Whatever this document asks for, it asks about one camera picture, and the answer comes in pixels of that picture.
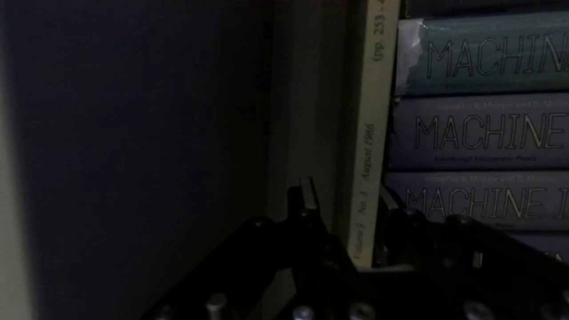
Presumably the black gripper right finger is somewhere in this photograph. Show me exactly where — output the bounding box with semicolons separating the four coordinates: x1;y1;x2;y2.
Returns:
372;186;569;320

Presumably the teal Machine Intelligence book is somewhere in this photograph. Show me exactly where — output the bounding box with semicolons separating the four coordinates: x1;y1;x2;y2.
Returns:
393;10;569;99

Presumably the cream journal August 1966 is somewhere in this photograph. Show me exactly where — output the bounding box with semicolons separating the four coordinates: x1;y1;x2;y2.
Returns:
269;0;404;272

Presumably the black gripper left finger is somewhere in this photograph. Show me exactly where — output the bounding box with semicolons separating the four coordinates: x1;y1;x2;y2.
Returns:
141;176;358;320

